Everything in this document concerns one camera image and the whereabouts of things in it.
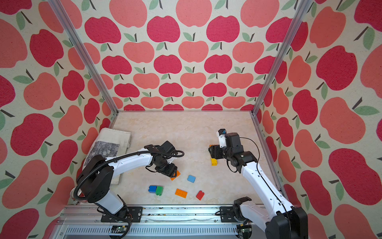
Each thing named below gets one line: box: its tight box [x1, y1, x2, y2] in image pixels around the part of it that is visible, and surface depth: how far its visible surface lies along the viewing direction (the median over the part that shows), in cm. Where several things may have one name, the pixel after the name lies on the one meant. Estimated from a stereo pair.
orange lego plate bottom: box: [175, 188, 189, 199], surface depth 83 cm
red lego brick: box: [195, 190, 205, 201], surface depth 82 cm
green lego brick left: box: [155, 185, 164, 196], surface depth 82 cm
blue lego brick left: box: [148, 185, 158, 194], surface depth 83 cm
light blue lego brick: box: [187, 174, 196, 184], surface depth 89 cm
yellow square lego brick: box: [210, 157, 218, 167], surface depth 93 cm
